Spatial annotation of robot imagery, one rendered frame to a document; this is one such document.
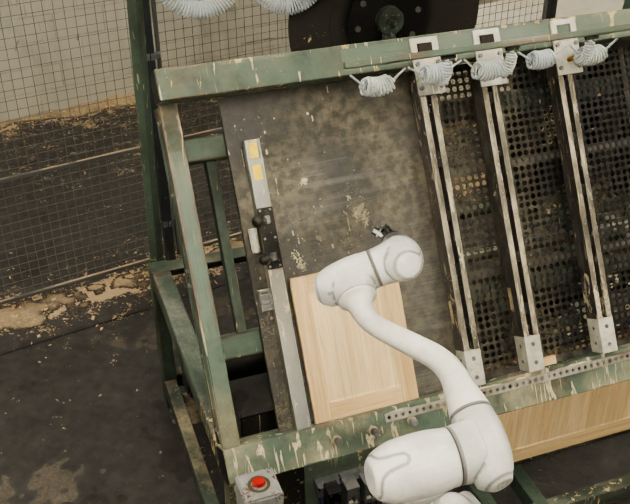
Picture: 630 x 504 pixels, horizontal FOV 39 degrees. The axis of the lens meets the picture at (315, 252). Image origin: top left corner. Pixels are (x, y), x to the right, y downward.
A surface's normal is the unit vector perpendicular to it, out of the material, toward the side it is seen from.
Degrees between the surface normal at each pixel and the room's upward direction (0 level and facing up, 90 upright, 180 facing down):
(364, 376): 59
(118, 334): 0
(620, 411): 90
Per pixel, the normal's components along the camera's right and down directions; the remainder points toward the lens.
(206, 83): 0.29, 0.00
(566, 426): 0.34, 0.50
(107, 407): 0.00, -0.84
